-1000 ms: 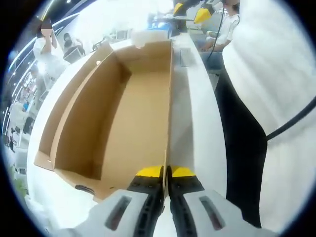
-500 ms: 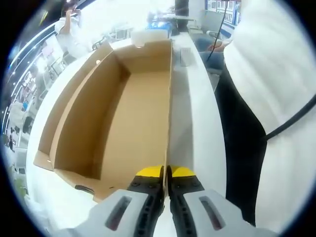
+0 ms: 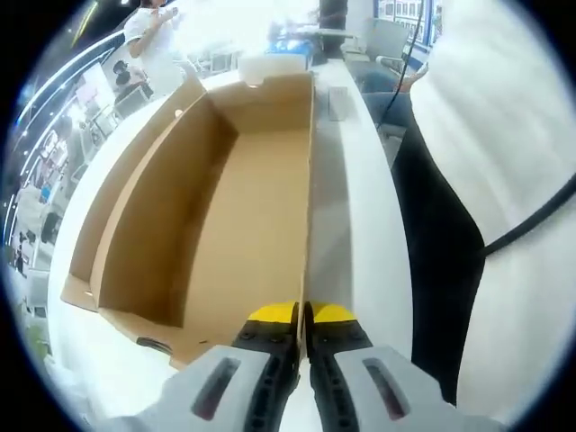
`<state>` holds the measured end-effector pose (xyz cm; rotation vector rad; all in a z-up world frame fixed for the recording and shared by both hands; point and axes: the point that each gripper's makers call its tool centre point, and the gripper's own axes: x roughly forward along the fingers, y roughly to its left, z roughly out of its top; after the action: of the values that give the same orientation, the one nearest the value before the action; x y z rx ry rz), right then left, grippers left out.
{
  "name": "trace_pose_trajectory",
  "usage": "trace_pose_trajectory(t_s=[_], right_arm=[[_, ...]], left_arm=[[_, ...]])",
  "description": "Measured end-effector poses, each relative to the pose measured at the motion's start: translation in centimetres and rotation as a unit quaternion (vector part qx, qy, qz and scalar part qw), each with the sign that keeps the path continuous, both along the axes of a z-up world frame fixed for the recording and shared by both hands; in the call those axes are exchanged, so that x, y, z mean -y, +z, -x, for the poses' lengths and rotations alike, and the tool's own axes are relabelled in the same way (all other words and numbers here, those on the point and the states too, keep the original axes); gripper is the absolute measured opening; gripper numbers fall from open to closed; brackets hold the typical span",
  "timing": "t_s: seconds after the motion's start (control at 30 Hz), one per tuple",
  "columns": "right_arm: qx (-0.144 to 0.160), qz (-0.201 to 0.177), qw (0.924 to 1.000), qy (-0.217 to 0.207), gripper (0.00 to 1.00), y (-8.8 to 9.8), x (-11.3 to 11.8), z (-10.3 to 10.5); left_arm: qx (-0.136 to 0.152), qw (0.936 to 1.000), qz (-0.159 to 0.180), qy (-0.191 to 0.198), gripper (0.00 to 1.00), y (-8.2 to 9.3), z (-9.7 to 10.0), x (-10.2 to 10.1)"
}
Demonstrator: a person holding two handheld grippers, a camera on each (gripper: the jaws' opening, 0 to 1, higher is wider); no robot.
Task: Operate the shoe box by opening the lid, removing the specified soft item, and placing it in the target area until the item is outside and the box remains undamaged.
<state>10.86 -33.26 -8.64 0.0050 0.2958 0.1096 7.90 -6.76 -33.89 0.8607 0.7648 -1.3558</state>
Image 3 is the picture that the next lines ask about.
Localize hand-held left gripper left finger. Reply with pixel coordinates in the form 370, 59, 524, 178
107, 301, 300, 432

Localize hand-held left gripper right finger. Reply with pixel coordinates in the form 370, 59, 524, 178
305, 303, 508, 432

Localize brown cardboard shoe box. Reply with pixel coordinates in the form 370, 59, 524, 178
59, 69, 319, 388

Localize green potted plant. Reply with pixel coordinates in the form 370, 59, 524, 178
24, 323, 51, 361

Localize white office chair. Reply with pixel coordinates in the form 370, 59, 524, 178
359, 17, 409, 68

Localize black cable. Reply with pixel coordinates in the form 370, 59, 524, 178
380, 0, 427, 127
483, 173, 576, 257

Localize dark upright post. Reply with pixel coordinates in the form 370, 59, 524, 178
317, 0, 350, 58

